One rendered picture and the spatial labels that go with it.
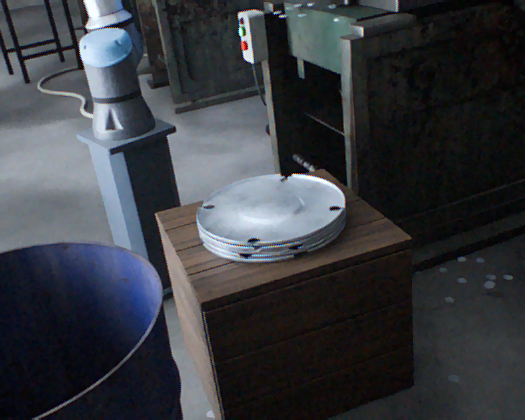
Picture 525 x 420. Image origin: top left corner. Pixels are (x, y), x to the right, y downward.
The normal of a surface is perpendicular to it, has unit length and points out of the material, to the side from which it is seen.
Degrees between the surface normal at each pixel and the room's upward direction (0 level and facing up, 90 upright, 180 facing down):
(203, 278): 0
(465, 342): 0
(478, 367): 0
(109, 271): 88
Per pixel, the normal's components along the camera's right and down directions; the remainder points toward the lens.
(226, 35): 0.36, 0.39
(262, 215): -0.12, -0.88
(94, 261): -0.32, 0.43
